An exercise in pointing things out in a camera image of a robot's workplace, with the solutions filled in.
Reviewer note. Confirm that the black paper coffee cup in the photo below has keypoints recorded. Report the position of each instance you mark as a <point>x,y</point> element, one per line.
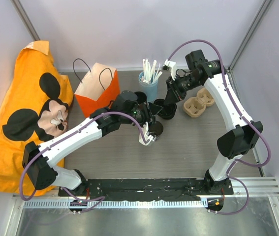
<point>156,129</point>

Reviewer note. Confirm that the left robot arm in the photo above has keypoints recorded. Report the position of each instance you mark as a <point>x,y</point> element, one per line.
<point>40,162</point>

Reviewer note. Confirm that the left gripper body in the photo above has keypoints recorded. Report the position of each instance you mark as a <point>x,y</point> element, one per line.
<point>147,116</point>

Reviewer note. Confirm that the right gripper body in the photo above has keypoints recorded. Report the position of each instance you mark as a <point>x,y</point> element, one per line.
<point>180,86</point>

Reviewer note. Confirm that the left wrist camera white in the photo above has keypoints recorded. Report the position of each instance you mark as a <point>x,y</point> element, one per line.
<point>146,137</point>

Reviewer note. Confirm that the stack of black cups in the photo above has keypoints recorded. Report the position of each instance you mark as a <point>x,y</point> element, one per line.
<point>141,97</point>

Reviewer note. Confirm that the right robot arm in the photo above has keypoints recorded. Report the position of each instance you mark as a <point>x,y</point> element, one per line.
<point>241,133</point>

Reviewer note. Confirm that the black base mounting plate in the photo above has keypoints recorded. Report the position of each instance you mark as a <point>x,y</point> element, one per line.
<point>153,189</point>

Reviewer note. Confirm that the orange paper bag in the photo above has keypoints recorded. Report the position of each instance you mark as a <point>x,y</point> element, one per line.
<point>97,89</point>

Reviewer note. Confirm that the orange cartoon mouse cloth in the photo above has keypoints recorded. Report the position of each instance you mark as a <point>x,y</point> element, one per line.
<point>34,109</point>

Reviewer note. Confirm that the white wrapped straws bundle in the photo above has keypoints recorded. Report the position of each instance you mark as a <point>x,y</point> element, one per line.
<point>151,72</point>

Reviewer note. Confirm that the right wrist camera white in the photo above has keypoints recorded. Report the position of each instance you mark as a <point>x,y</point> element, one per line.
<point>171,67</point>

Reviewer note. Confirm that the brown pulp cup carrier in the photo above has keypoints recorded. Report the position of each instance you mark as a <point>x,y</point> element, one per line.
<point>195,106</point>

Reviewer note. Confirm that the slotted aluminium rail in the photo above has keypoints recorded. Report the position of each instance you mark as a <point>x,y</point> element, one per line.
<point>73,204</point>

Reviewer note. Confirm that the light blue tin cup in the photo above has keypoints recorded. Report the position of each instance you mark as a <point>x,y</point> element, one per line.
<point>150,90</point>

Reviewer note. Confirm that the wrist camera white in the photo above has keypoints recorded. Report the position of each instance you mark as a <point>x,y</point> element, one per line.
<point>171,67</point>
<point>146,137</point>

